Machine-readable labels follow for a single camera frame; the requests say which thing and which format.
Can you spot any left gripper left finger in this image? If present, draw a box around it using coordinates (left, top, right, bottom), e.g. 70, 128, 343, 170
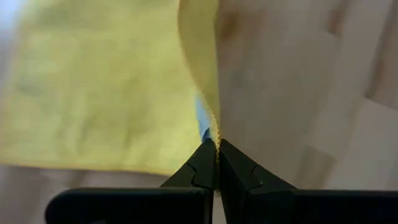
44, 138, 218, 224

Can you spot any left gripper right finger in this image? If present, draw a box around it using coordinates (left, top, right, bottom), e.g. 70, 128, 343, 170
218, 138, 398, 224

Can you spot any yellow microfiber towel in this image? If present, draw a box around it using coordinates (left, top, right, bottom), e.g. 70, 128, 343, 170
0, 0, 222, 177

